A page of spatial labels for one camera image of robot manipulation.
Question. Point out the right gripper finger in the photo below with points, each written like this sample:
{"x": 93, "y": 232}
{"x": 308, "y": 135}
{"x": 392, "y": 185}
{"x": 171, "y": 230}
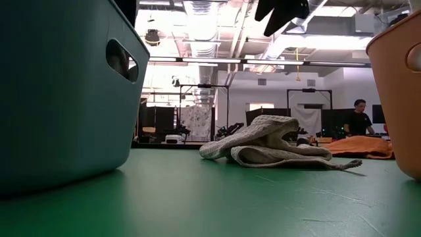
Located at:
{"x": 264, "y": 10}
{"x": 289, "y": 11}

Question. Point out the black aluminium table frame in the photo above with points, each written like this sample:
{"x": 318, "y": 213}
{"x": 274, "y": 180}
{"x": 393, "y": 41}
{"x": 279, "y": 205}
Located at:
{"x": 164, "y": 145}

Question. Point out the green table mat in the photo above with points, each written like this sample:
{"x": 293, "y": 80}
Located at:
{"x": 213, "y": 204}

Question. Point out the black booth screen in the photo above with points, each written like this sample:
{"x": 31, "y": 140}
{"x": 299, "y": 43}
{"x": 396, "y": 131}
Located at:
{"x": 161, "y": 120}

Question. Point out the orange plastic basket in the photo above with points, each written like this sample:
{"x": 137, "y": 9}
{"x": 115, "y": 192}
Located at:
{"x": 398, "y": 115}

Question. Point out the orange towel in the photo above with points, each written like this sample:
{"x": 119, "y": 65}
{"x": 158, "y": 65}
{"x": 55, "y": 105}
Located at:
{"x": 358, "y": 146}

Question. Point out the long ceiling light rail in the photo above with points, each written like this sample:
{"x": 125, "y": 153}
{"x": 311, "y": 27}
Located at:
{"x": 230, "y": 60}

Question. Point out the black divider screen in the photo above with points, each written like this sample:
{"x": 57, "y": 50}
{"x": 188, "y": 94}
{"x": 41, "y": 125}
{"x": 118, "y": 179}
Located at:
{"x": 251, "y": 115}
{"x": 332, "y": 121}

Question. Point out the black ceiling dome camera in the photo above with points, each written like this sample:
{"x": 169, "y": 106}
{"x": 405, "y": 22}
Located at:
{"x": 152, "y": 37}

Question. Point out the teal plastic basket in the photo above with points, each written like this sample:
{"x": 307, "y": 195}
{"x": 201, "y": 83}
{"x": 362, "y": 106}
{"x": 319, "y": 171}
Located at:
{"x": 59, "y": 115}

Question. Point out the white box device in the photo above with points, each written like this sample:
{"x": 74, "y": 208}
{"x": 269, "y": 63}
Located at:
{"x": 173, "y": 139}

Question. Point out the white patterned hanging sheet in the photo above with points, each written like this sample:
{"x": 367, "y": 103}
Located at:
{"x": 197, "y": 121}

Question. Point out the black wall monitor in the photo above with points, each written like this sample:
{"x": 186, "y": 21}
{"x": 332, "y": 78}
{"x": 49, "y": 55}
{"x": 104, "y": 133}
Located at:
{"x": 378, "y": 113}

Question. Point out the person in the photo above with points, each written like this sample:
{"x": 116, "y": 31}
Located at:
{"x": 358, "y": 123}

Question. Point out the wall vent grille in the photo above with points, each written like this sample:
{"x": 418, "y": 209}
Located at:
{"x": 262, "y": 81}
{"x": 310, "y": 82}

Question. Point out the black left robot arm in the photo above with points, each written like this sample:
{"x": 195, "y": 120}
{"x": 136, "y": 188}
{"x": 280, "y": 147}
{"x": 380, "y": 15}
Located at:
{"x": 126, "y": 10}

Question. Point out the black metal stand frame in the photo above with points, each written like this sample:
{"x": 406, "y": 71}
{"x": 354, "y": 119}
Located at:
{"x": 309, "y": 89}
{"x": 204, "y": 86}

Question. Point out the background black robot arm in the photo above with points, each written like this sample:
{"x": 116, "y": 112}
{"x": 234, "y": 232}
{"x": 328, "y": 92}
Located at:
{"x": 230, "y": 129}

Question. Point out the light grey waffle towel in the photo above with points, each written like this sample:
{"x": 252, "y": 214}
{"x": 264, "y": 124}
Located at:
{"x": 263, "y": 131}

